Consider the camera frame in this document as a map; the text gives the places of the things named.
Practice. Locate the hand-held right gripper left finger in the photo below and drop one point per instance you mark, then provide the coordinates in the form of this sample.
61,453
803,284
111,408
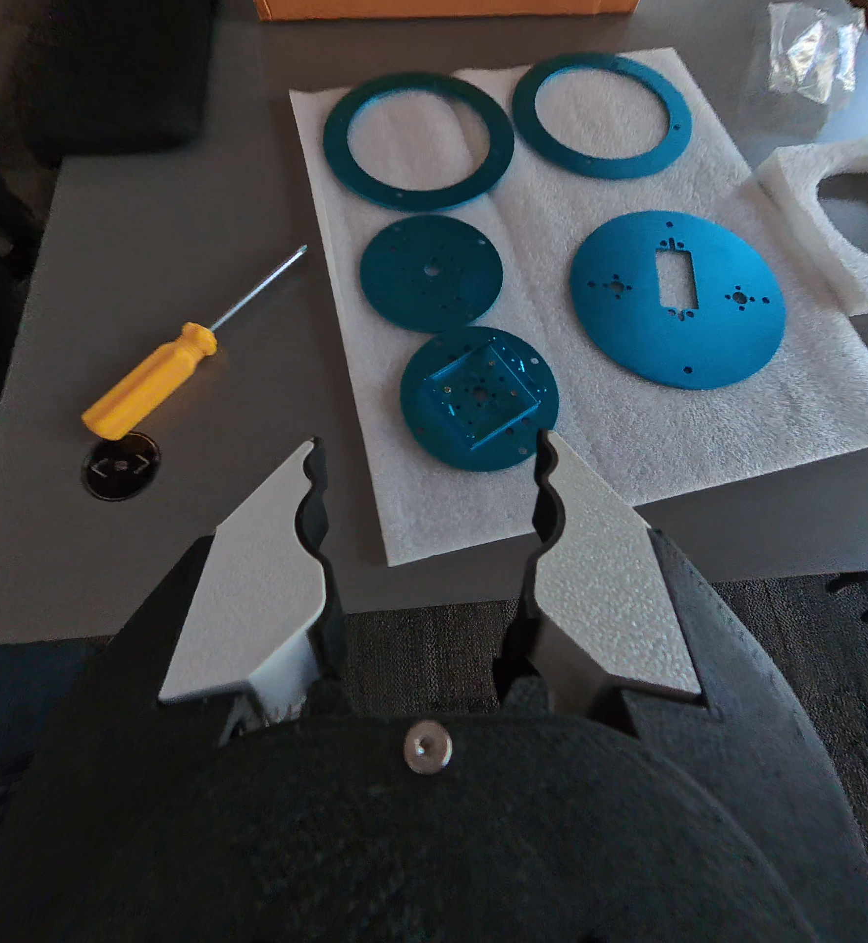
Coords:
257,604

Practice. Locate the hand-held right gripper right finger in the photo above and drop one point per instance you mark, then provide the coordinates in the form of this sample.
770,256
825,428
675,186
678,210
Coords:
603,597

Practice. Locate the blue disc with square bracket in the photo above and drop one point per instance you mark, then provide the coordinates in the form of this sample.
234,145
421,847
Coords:
419,412

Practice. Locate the black round desk button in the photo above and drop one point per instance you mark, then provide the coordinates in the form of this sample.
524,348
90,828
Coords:
121,479

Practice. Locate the grey desk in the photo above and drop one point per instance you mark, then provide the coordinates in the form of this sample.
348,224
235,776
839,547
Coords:
183,221

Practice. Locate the white foam sheet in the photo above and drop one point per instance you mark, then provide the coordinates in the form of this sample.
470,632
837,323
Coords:
625,442

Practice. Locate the yellow screwdriver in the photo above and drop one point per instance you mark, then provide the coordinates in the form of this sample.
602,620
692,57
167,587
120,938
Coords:
147,383

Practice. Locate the large blue disc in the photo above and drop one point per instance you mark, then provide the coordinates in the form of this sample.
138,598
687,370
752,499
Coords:
625,331

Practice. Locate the small blue perforated disc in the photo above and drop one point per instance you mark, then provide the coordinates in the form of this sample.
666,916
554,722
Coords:
404,295

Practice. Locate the white foam block with hole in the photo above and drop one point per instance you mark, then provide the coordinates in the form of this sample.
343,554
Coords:
795,221

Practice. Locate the black padded stool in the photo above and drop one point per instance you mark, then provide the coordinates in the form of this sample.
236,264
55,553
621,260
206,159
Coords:
110,74

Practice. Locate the clear plastic bag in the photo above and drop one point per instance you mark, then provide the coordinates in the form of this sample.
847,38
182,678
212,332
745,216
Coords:
809,51

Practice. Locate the cardboard box with blue print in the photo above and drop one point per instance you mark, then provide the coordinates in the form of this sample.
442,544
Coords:
441,7

